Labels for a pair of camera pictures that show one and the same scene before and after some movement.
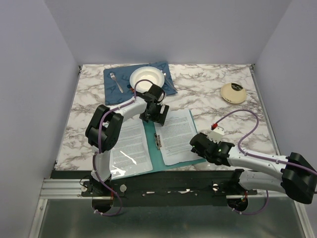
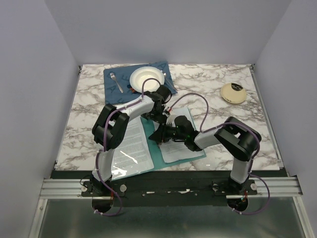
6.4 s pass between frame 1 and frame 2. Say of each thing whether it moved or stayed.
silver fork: stayed
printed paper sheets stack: stayed
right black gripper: moved
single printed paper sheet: stayed
